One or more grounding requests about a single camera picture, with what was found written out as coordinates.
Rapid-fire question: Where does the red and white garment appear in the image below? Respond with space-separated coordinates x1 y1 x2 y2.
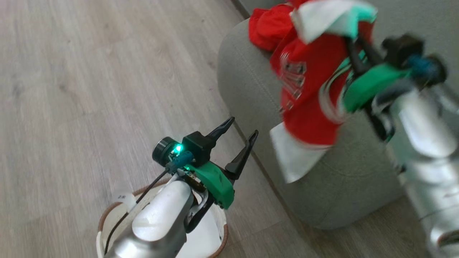
248 0 379 184

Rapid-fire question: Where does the grey fabric sofa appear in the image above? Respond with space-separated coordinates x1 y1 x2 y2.
217 0 459 230

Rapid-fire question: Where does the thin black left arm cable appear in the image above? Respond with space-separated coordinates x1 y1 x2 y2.
104 167 172 255

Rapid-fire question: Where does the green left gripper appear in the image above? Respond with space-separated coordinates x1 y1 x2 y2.
185 116 259 210

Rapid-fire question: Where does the white laundry basket brown rim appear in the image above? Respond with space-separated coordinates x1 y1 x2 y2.
96 178 229 258

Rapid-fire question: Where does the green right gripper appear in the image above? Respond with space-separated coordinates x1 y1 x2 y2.
342 34 413 114

